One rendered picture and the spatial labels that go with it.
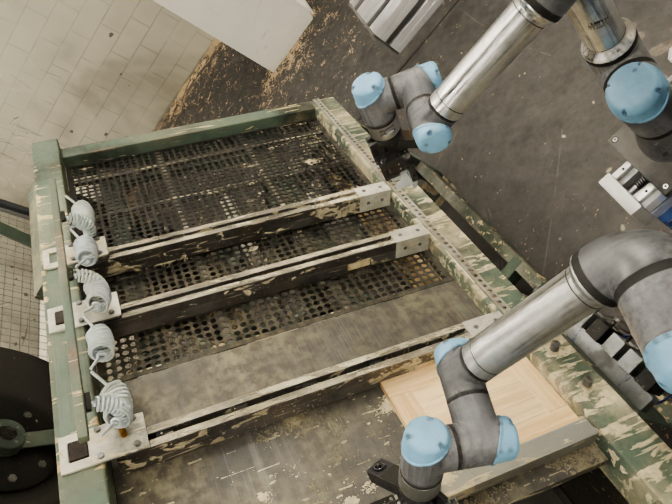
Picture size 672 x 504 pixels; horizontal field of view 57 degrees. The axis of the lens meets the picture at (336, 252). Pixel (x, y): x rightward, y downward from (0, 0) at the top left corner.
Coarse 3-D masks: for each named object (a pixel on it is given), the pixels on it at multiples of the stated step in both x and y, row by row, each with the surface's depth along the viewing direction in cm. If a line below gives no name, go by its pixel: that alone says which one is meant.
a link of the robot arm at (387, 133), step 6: (396, 114) 143; (396, 120) 143; (366, 126) 144; (390, 126) 142; (396, 126) 143; (372, 132) 143; (378, 132) 142; (384, 132) 143; (390, 132) 142; (396, 132) 144; (372, 138) 146; (378, 138) 144; (384, 138) 144; (390, 138) 144
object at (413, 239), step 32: (416, 224) 209; (320, 256) 198; (352, 256) 198; (384, 256) 204; (192, 288) 186; (224, 288) 185; (256, 288) 190; (288, 288) 195; (96, 320) 171; (128, 320) 178; (160, 320) 182
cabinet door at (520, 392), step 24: (528, 360) 170; (384, 384) 164; (408, 384) 164; (432, 384) 164; (504, 384) 164; (528, 384) 163; (408, 408) 158; (432, 408) 158; (504, 408) 158; (528, 408) 158; (552, 408) 157; (528, 432) 152
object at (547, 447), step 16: (560, 432) 149; (576, 432) 149; (592, 432) 149; (528, 448) 146; (544, 448) 146; (560, 448) 146; (576, 448) 149; (496, 464) 143; (512, 464) 143; (528, 464) 144; (448, 480) 140; (464, 480) 140; (480, 480) 140; (496, 480) 142; (448, 496) 137; (464, 496) 140
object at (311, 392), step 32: (480, 320) 174; (384, 352) 165; (416, 352) 165; (288, 384) 157; (320, 384) 157; (352, 384) 160; (192, 416) 150; (224, 416) 150; (256, 416) 152; (288, 416) 157; (64, 448) 139; (96, 448) 139; (128, 448) 139; (160, 448) 145; (192, 448) 150
